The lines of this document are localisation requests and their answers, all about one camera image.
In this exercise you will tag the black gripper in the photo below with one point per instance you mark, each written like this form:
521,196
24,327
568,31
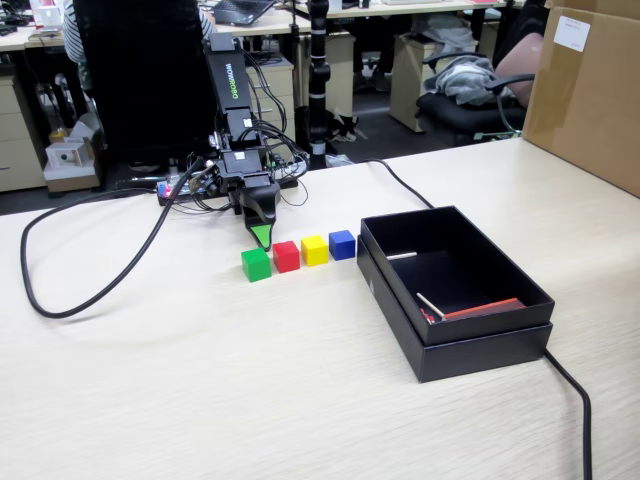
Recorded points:
242,167

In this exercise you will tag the red wooden cube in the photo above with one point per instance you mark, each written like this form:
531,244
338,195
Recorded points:
286,257

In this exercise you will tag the green wooden cube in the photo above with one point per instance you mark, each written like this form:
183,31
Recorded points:
256,267

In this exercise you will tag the yellow wooden cube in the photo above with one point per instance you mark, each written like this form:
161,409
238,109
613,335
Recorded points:
315,251

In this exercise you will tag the blue wooden cube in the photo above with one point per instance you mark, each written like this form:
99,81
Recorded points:
342,246

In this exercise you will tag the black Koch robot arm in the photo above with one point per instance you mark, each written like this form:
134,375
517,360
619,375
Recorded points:
227,75

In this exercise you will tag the black cardboard box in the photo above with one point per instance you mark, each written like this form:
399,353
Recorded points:
465,280

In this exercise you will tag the black open box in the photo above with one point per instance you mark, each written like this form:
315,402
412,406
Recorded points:
480,355

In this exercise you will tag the red white box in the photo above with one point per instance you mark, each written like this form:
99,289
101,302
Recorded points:
47,15

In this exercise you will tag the cardboard box with white label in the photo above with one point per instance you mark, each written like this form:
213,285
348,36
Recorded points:
590,110

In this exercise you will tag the controller board with red light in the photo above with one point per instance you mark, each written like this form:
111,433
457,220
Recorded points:
167,192

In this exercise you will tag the black white shoes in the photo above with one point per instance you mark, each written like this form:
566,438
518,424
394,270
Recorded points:
345,127

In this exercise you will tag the pale thin stick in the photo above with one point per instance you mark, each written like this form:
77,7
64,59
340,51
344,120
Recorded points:
402,255

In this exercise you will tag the black pole with white rings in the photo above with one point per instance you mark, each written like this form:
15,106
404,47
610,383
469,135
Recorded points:
319,75

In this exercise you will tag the red tipped matchstick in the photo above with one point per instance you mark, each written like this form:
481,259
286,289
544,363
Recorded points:
426,315

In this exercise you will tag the white small cardboard boxes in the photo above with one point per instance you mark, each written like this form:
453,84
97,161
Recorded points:
67,157

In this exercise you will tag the black laptop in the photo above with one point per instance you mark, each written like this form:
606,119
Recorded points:
242,10

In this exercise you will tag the black armrest office chair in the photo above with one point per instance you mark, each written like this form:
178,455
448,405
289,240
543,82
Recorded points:
450,117

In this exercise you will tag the grey crumpled clothes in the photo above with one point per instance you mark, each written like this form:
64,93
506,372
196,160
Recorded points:
465,77

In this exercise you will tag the beige office desk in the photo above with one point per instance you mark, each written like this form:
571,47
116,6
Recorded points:
15,42
400,9

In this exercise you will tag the person in striped shirt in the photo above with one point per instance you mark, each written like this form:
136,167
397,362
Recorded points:
75,35

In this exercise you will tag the person in black shirt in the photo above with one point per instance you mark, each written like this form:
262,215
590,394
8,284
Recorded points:
520,65

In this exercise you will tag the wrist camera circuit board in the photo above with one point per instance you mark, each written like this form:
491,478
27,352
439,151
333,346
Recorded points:
207,180

